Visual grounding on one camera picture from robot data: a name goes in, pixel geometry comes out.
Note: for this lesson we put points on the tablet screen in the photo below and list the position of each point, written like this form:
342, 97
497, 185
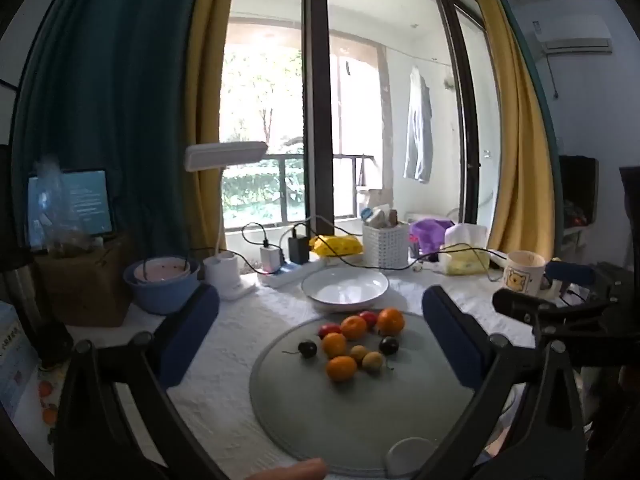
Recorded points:
90, 200

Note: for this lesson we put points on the yellow snack bag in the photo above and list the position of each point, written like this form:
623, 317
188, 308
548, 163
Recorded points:
336, 246

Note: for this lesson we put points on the white perforated basket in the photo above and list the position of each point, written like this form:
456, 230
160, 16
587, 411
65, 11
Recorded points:
385, 247

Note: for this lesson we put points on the dark purple plum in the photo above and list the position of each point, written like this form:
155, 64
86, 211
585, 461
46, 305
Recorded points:
388, 345
307, 348

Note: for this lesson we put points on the cream mug with bear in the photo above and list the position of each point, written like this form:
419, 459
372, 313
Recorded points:
522, 275

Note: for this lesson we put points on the mandarin orange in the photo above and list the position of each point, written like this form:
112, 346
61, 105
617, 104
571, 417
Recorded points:
342, 368
334, 345
354, 326

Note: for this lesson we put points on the hanging grey shirt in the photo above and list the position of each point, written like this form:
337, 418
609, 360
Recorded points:
417, 130

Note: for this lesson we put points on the blue plastic bowl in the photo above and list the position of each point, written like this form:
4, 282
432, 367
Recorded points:
160, 297

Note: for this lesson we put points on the small carton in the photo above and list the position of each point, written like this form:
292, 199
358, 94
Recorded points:
383, 214

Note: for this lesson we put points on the white power strip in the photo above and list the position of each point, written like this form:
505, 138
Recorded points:
295, 274

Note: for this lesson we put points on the white desk lamp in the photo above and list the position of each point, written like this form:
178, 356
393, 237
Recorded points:
225, 155

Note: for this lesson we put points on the dark sliding door frame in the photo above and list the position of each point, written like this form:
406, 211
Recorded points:
317, 85

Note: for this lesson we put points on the clear plastic bag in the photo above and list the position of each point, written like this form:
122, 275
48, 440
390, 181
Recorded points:
55, 210

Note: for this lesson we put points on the tissue pack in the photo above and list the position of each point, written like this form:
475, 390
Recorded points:
465, 250

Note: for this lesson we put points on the blue capped bottle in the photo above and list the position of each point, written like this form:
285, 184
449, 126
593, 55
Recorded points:
369, 214

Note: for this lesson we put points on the white charger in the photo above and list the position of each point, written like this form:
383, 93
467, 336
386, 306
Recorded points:
271, 259

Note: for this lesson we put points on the dark wall shelf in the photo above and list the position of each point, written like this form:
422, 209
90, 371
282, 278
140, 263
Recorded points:
578, 190

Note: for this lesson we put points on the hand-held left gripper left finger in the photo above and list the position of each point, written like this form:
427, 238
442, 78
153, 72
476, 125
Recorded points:
192, 330

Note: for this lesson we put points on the grey round mat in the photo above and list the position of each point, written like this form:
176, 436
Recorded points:
360, 410

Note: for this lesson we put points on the black charger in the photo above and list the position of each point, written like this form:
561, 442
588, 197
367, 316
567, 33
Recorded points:
299, 249

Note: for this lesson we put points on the blue and white box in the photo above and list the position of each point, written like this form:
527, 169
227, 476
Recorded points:
15, 355

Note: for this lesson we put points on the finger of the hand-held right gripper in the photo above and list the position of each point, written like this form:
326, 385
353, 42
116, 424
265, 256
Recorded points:
570, 272
525, 305

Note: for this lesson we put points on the pink bowl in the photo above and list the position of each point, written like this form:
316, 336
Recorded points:
162, 270

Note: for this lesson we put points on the purple cloth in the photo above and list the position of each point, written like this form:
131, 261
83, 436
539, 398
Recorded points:
430, 232

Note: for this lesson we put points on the teal curtain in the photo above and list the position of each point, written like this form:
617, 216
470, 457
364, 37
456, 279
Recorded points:
110, 85

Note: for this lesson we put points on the brown longan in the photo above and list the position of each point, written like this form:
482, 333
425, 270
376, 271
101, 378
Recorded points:
373, 362
358, 354

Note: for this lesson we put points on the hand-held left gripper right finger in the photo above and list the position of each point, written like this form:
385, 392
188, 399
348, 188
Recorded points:
450, 340

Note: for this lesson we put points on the white round plate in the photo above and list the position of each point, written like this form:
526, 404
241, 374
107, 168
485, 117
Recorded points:
345, 287

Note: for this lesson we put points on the person's left hand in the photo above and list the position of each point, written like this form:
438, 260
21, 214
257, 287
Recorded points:
295, 471

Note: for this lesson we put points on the wall air conditioner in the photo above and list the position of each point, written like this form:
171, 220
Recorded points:
570, 35

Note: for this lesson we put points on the balcony railing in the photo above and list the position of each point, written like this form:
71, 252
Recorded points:
265, 185

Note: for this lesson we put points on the cardboard box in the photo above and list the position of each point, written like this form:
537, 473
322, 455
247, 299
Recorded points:
85, 285

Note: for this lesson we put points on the yellow curtain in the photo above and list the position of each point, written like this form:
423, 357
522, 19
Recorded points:
515, 135
207, 85

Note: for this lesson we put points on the red cherry tomato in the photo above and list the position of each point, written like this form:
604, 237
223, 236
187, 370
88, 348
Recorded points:
329, 330
368, 318

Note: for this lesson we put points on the large orange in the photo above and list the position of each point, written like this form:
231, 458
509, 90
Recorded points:
390, 321

